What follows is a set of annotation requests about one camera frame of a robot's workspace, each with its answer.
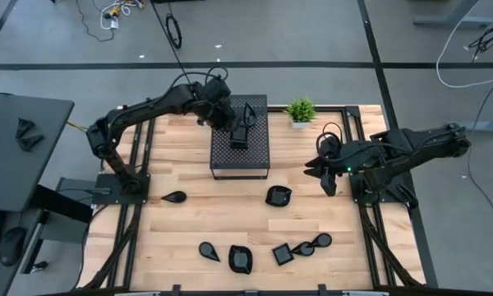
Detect black square mini plate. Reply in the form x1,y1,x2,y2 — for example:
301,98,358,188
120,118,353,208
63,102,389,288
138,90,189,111
228,130,250,150
271,243,296,266

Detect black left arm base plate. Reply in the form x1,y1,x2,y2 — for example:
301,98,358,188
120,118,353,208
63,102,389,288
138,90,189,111
91,173,151,206

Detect green plant in white pot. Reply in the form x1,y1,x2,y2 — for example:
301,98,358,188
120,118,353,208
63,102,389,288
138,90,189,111
283,96,318,131

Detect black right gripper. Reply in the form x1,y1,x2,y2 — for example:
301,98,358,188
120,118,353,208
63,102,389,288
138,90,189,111
302,135,381,197

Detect black angular plastic part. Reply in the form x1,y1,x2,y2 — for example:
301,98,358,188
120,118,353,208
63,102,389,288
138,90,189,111
16,133,45,154
15,118,37,140

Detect black desk leg base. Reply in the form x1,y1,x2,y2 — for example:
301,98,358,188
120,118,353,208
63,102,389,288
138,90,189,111
21,176,94,275

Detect white floor cable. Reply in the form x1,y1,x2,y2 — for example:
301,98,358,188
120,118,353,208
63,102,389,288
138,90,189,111
435,0,493,89

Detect coiled black cable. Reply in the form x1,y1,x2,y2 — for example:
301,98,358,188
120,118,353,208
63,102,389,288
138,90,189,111
164,13,183,50

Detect black perforated metal shelf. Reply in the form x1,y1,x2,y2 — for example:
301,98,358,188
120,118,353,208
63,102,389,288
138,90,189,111
210,94,271,181

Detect white and yellow cable bundle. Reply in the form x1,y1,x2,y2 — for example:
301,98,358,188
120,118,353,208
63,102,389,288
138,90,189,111
99,0,147,30

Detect black cable bundle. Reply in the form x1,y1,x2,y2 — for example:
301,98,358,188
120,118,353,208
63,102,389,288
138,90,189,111
468,15,493,63

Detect grey desk foot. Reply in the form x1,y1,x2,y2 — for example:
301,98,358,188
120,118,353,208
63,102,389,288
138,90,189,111
413,0,493,28
445,111,493,133

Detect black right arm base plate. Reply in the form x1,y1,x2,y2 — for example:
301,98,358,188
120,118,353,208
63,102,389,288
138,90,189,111
348,171,416,206

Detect long curved black cable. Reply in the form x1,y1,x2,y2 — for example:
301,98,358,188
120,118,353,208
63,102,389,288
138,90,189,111
467,67,493,243

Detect black computer mouse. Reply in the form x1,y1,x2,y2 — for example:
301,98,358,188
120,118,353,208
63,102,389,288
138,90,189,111
0,226,27,267

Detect yellow cable beside table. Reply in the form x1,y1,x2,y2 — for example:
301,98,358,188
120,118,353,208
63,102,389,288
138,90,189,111
67,120,90,133

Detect dark grey desk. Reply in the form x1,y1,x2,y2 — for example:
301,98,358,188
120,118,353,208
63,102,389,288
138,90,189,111
0,92,76,213

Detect black leaf-shaped mini plate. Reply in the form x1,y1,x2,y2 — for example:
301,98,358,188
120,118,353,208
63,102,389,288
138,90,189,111
265,185,293,208
228,244,254,275

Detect thin black floor cable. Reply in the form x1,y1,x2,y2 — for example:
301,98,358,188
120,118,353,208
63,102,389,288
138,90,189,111
74,0,116,43

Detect long straight black cable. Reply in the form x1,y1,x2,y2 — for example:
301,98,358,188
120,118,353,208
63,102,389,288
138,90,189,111
149,0,189,77

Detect black teardrop mini plate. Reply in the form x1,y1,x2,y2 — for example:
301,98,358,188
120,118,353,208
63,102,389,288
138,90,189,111
290,241,316,257
242,102,258,128
160,190,188,204
198,241,222,263
311,232,334,248

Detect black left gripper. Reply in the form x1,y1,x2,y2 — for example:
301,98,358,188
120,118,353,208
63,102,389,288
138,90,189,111
203,96,249,140

